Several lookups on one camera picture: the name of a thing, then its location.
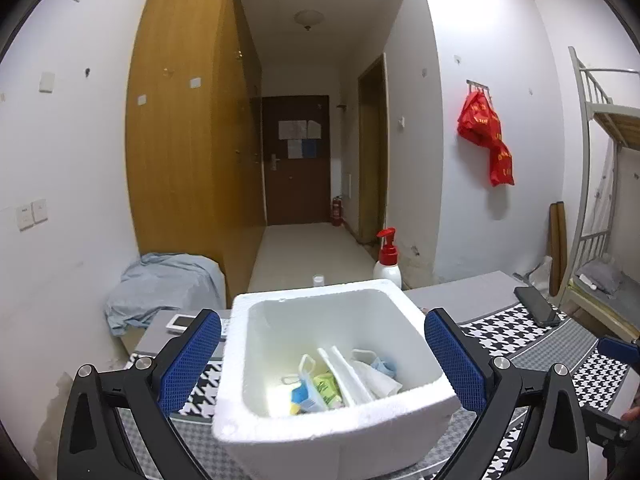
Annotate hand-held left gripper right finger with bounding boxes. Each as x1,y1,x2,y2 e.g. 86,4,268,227
424,308,591,480

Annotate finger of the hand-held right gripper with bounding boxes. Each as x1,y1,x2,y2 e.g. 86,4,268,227
599,336,640,361

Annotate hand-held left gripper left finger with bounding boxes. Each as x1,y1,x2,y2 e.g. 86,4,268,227
57,309,223,480

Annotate white ribbed packet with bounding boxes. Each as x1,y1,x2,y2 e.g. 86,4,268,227
327,345,376,405

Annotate white foam box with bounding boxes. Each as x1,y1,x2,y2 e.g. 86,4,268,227
211,280,462,480

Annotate green plastic packet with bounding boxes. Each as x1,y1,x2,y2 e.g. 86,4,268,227
312,371,346,409

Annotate white remote control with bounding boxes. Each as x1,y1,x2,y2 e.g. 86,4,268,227
166,313,200,336

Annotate houndstooth blanket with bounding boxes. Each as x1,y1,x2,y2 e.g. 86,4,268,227
127,302,632,480

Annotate grey pillow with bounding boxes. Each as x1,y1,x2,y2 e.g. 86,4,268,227
575,260,623,293

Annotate blue-grey crumpled cloth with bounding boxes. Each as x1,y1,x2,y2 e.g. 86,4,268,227
105,253,227,337

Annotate black smartphone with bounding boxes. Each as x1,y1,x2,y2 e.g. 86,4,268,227
514,286,562,327

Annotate metal bunk bed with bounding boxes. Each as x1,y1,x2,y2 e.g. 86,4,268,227
557,46,640,346

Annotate clear plastic bag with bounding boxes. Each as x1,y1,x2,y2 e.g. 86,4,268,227
520,256,553,291

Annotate wooden boards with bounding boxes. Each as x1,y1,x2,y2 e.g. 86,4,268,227
547,201,569,298

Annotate white pump bottle red top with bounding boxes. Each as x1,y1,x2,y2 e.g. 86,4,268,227
372,227,403,291

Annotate dark brown entrance door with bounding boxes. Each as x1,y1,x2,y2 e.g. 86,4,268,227
261,94,331,226

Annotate wooden side door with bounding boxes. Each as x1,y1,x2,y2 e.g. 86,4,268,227
357,52,390,246

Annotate wooden wardrobe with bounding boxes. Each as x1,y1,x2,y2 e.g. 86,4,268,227
125,0,266,293

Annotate red plastic bags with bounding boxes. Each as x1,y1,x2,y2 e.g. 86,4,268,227
457,91,516,187

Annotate white paper notice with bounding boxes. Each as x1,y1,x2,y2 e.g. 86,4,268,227
278,120,321,141

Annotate round ceiling lamp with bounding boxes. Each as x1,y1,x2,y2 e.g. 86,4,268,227
294,9,325,31

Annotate white wall switches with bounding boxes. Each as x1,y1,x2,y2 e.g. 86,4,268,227
15,199,48,232

